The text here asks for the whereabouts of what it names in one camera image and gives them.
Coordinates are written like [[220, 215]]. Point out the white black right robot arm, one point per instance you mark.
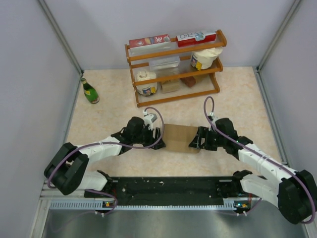
[[292, 192]]

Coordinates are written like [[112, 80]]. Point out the red brown brick block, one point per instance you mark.
[[188, 81]]

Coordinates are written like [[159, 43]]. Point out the green glass bottle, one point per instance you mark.
[[89, 92]]

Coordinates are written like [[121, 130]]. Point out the aluminium frame rail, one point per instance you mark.
[[77, 201]]

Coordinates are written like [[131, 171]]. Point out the red foil wrap box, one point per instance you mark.
[[150, 42]]

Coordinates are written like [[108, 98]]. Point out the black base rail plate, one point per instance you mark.
[[171, 191]]

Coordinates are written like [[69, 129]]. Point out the orange wooden shelf rack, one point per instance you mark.
[[147, 83]]

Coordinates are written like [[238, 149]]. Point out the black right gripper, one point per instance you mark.
[[203, 132]]

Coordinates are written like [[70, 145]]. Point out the white bag upper shelf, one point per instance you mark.
[[203, 59]]

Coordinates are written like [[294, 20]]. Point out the clear plastic container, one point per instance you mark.
[[163, 63]]

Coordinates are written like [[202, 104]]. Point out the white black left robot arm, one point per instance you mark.
[[67, 171]]

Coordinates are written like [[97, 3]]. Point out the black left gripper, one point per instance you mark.
[[151, 139]]

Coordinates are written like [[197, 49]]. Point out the red white toothpaste box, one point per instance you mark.
[[194, 38]]

